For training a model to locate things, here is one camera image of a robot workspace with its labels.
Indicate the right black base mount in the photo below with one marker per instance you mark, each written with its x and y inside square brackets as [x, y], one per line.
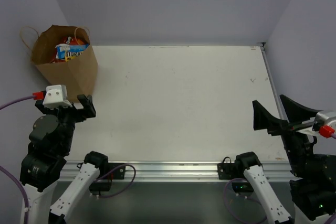
[227, 170]

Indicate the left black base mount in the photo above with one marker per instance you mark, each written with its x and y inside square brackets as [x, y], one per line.
[104, 185]

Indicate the blue snack bar wrapper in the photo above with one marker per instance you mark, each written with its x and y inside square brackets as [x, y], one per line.
[62, 48]

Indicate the red Doritos chip bag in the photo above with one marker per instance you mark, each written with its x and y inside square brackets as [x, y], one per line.
[70, 41]

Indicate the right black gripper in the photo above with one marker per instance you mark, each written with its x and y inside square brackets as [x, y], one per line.
[296, 112]

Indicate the yellow M&M's candy packet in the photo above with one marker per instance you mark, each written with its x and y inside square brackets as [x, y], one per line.
[69, 55]

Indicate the brown paper bag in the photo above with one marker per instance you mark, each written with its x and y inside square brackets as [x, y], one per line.
[78, 75]

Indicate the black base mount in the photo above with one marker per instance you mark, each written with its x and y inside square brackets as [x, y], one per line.
[104, 185]
[227, 170]

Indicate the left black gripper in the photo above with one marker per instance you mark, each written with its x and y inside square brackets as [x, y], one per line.
[74, 110]

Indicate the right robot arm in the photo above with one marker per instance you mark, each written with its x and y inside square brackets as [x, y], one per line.
[313, 190]

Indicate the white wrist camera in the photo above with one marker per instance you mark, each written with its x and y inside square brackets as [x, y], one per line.
[56, 97]
[323, 125]

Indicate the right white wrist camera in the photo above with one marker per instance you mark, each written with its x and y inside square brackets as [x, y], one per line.
[323, 125]

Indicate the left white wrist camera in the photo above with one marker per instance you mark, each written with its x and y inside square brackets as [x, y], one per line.
[56, 97]

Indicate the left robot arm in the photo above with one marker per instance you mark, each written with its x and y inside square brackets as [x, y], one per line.
[50, 143]

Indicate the aluminium front rail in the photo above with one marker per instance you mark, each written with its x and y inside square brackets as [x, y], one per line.
[206, 171]

